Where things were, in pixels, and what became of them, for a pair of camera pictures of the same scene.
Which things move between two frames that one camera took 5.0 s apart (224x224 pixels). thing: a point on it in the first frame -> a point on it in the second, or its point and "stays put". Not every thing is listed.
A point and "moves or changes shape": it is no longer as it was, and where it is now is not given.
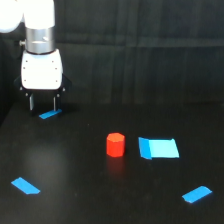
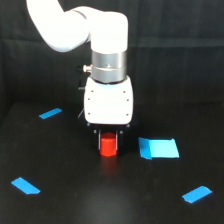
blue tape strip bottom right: x=197 y=194 stays put
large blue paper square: x=150 y=148 stays put
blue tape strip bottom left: x=24 y=186 stays put
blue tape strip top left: x=49 y=114 stays put
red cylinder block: x=115 y=144 moves or changes shape
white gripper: x=42 y=72 -> x=108 y=104
